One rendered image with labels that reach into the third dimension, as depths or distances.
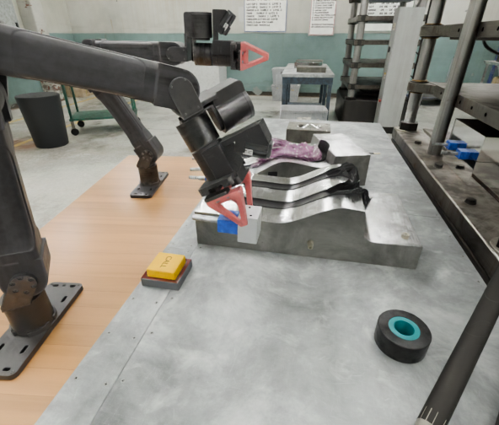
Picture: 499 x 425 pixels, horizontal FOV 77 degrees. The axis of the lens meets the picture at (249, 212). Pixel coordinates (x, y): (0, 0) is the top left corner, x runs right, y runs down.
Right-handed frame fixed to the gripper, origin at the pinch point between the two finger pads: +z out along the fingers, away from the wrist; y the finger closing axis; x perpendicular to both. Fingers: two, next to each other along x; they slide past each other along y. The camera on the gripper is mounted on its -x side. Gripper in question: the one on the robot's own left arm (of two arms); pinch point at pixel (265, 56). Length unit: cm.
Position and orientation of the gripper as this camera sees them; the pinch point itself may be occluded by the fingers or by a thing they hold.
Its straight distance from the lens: 96.5
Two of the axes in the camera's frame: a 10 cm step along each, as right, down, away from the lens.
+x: -0.3, 8.7, 4.9
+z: 10.0, 0.5, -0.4
